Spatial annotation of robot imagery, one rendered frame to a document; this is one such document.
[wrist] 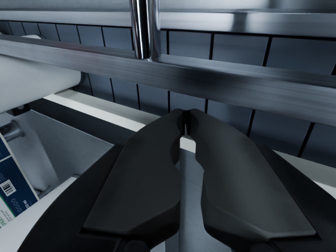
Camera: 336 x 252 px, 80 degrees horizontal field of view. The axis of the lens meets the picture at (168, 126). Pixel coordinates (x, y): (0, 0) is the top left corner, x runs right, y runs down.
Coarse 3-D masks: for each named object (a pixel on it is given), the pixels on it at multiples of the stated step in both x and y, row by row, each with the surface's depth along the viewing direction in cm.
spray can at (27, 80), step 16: (0, 64) 18; (16, 64) 19; (32, 64) 20; (48, 64) 21; (0, 80) 18; (16, 80) 19; (32, 80) 20; (48, 80) 21; (64, 80) 23; (80, 80) 25; (0, 96) 18; (16, 96) 19; (32, 96) 21; (0, 112) 19
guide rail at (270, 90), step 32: (64, 64) 12; (96, 64) 10; (128, 64) 9; (160, 64) 8; (192, 64) 8; (224, 64) 8; (224, 96) 7; (256, 96) 7; (288, 96) 6; (320, 96) 6
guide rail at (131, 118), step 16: (48, 96) 25; (64, 96) 23; (80, 96) 23; (96, 112) 21; (112, 112) 20; (128, 112) 20; (144, 112) 20; (128, 128) 19; (192, 144) 16; (288, 160) 13; (304, 160) 13; (320, 176) 12
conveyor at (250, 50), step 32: (32, 32) 27; (64, 32) 23; (96, 32) 20; (128, 32) 18; (160, 32) 17; (192, 32) 15; (256, 64) 14; (288, 64) 13; (320, 64) 12; (96, 96) 25; (128, 96) 22; (160, 96) 20; (192, 96) 18; (256, 128) 16; (288, 128) 15; (320, 128) 14; (320, 160) 14
